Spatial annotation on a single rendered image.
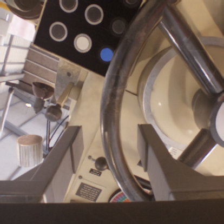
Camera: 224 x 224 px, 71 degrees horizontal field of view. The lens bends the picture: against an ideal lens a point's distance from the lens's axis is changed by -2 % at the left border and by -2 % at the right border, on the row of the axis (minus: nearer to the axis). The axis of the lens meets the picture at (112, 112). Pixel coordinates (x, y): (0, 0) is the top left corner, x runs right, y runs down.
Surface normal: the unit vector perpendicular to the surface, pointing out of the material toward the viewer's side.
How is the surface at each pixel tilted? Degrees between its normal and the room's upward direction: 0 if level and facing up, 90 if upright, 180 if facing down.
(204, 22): 90
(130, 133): 90
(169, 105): 74
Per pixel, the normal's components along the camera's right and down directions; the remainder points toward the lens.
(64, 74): -0.18, 0.62
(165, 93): -0.48, 0.14
